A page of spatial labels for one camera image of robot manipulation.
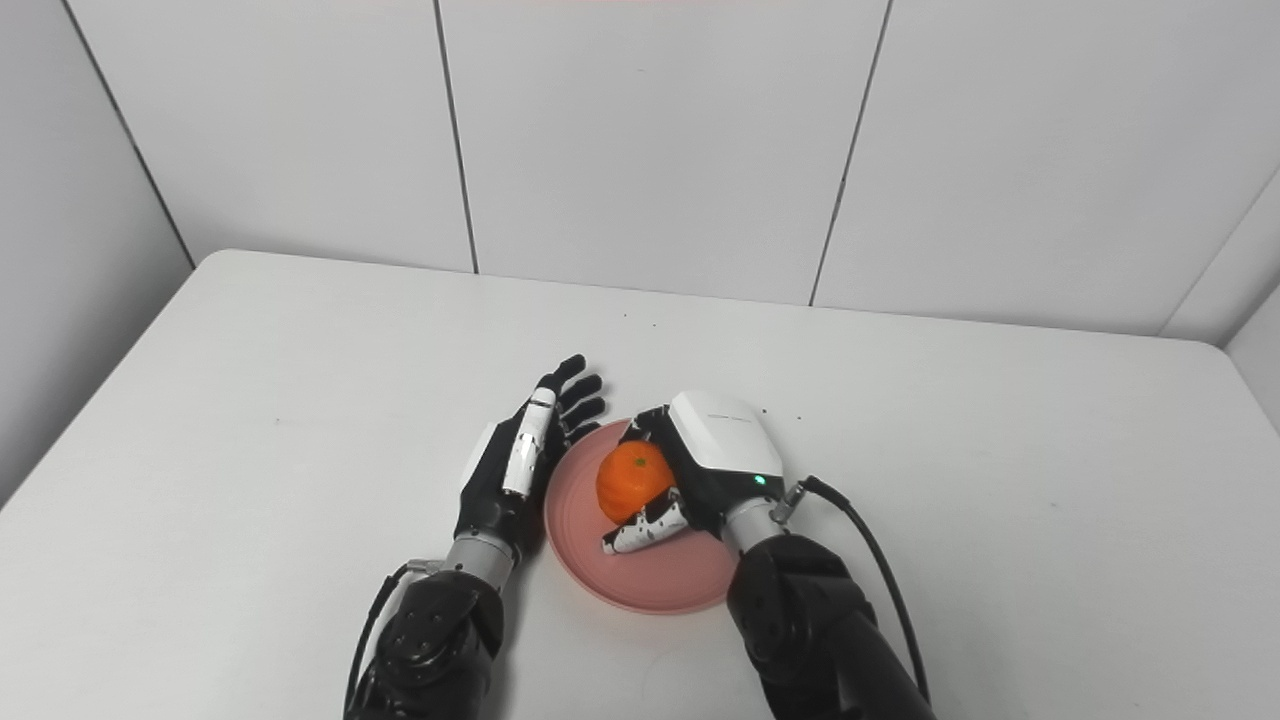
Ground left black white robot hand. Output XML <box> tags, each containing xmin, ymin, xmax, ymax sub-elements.
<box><xmin>453</xmin><ymin>354</ymin><xmax>608</xmax><ymax>563</ymax></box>

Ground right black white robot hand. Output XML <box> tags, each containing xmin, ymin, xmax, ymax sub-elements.
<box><xmin>600</xmin><ymin>391</ymin><xmax>787</xmax><ymax>557</ymax></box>

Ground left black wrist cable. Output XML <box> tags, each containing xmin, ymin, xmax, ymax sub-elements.
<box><xmin>343</xmin><ymin>560</ymin><xmax>446</xmax><ymax>717</ymax></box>

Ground pink round plate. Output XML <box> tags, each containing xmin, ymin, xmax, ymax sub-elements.
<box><xmin>543</xmin><ymin>418</ymin><xmax>746</xmax><ymax>615</ymax></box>

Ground orange fruit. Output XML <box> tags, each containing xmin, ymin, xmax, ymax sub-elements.
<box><xmin>595</xmin><ymin>440</ymin><xmax>678</xmax><ymax>526</ymax></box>

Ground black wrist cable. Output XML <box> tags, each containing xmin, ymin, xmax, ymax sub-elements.
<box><xmin>770</xmin><ymin>476</ymin><xmax>933</xmax><ymax>706</ymax></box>
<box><xmin>343</xmin><ymin>560</ymin><xmax>446</xmax><ymax>717</ymax></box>

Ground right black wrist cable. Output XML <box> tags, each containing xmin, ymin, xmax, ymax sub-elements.
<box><xmin>770</xmin><ymin>476</ymin><xmax>933</xmax><ymax>706</ymax></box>

